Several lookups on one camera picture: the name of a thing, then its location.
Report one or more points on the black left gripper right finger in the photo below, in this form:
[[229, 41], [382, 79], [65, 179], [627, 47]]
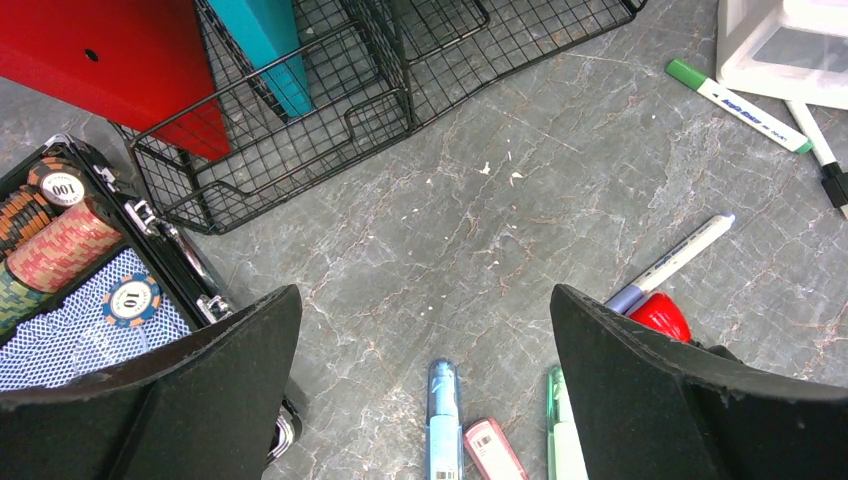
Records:
[[647, 406]]

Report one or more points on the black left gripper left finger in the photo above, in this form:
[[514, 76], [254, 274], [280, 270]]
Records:
[[202, 407]]

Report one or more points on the green small highlighter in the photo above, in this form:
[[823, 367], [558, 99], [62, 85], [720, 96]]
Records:
[[564, 453]]

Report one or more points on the pink small highlighter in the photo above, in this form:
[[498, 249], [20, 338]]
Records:
[[491, 452]]

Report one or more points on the blue small highlighter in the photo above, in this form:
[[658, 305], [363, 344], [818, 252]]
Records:
[[443, 423]]

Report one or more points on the red clipboard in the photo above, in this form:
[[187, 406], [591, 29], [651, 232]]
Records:
[[141, 64]]

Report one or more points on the black wire mesh organizer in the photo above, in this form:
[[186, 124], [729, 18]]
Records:
[[376, 73]]

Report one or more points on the white plastic drawer organizer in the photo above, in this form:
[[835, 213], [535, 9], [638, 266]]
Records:
[[789, 50]]

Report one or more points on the teal blue clipboard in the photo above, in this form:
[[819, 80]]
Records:
[[266, 33]]

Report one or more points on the red black stamp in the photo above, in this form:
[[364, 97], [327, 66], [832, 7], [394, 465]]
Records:
[[659, 312]]

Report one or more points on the white lilac capped marker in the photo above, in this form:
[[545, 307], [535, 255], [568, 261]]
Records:
[[670, 263]]

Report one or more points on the clear dealer button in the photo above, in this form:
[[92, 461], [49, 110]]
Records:
[[104, 345]]

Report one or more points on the blue ten poker chip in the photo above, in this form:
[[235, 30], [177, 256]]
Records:
[[132, 301]]

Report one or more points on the blue playing card deck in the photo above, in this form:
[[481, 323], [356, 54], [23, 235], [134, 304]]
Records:
[[52, 349]]

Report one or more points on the black poker chip case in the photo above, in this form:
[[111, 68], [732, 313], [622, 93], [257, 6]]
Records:
[[171, 258]]

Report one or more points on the red chip stack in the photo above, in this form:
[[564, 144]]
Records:
[[65, 248]]

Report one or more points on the green chip stack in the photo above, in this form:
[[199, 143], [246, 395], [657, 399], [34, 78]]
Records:
[[18, 300]]

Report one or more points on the orange black chip stack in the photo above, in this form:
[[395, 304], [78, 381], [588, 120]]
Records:
[[52, 186]]

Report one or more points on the black white small marker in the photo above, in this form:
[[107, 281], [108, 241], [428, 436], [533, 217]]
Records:
[[834, 181]]

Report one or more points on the green white marker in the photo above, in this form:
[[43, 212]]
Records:
[[764, 123]]

